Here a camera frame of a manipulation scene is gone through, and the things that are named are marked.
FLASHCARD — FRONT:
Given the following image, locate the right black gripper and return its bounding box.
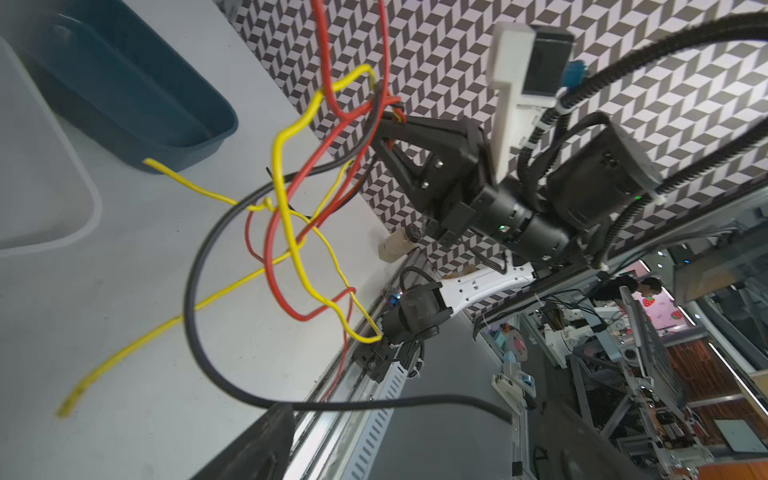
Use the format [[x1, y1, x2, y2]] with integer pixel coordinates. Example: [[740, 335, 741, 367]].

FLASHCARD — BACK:
[[374, 115, 528, 240]]

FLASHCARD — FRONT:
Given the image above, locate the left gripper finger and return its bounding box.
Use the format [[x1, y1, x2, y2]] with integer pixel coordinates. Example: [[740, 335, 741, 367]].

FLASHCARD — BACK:
[[193, 403, 295, 480]]

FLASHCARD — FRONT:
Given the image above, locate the black cable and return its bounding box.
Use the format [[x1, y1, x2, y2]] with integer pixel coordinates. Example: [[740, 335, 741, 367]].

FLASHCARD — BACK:
[[183, 89, 515, 425]]

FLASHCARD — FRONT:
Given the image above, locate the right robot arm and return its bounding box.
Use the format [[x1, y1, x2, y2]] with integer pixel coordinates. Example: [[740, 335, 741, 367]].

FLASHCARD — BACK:
[[364, 12, 767, 269]]

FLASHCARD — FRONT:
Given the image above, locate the dark teal plastic tray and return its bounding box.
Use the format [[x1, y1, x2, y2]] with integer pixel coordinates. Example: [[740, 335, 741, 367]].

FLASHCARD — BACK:
[[2, 1, 239, 172]]

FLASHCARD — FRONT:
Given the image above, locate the white plastic tray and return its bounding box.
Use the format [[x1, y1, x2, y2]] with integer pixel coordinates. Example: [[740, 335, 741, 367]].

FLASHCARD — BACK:
[[1, 40, 102, 258]]

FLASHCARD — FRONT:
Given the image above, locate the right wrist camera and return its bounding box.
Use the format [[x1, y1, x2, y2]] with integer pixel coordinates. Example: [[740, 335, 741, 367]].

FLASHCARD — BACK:
[[486, 22, 575, 183]]

